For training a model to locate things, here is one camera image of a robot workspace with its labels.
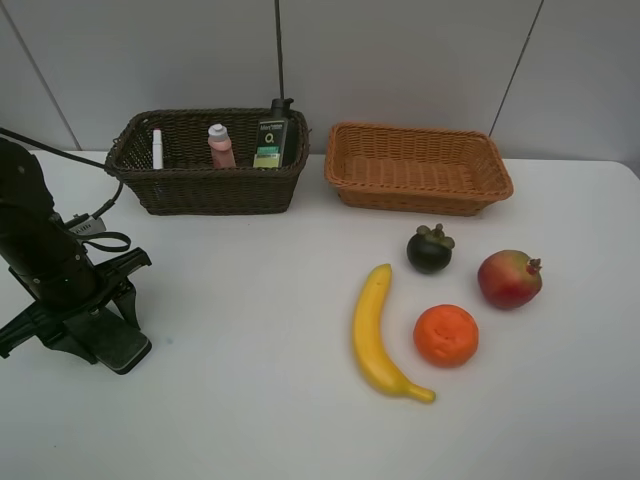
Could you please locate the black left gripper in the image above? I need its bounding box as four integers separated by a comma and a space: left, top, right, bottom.
0, 214, 153, 365

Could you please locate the green whiteboard eraser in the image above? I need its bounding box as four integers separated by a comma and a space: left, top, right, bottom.
65, 308, 152, 375

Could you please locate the white marker pink cap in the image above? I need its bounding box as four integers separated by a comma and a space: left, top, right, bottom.
152, 129, 164, 170

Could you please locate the pink bottle white cap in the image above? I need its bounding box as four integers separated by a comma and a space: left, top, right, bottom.
208, 123, 236, 169

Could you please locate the dark green pump bottle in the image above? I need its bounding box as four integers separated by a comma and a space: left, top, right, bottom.
253, 98, 297, 169

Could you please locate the yellow banana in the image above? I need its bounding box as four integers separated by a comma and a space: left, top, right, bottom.
351, 264, 436, 404

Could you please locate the dark mangosteen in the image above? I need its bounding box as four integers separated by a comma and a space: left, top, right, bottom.
406, 223, 455, 274

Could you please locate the orange tangerine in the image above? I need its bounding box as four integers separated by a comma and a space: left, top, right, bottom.
413, 304, 479, 368

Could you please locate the red pomegranate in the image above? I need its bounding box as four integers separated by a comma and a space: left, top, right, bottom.
477, 250, 543, 310

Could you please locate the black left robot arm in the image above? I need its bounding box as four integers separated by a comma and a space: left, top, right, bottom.
1, 130, 152, 375

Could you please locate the dark brown wicker basket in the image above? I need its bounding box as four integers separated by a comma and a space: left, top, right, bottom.
106, 108, 309, 216

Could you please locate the light orange wicker basket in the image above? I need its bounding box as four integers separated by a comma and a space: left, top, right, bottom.
324, 122, 514, 216

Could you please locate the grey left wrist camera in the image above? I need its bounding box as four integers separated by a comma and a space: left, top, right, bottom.
65, 214, 106, 236

